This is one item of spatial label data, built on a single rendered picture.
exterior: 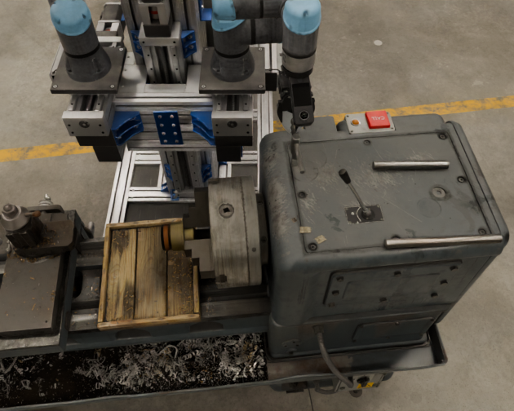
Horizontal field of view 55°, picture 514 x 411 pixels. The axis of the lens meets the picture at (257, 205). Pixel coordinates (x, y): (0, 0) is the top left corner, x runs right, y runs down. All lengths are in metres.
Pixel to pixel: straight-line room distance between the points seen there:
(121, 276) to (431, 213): 0.94
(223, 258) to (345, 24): 2.95
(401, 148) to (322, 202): 0.30
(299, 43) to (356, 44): 2.76
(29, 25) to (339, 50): 2.33
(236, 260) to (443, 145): 0.66
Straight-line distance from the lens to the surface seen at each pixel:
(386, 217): 1.27
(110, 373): 1.88
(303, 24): 1.05
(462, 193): 1.38
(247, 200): 1.28
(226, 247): 1.26
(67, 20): 1.68
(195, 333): 1.69
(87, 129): 1.77
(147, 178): 2.68
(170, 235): 1.39
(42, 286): 1.58
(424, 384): 2.48
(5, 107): 3.66
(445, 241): 1.25
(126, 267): 1.63
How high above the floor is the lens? 2.29
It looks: 56 degrees down
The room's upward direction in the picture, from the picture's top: straight up
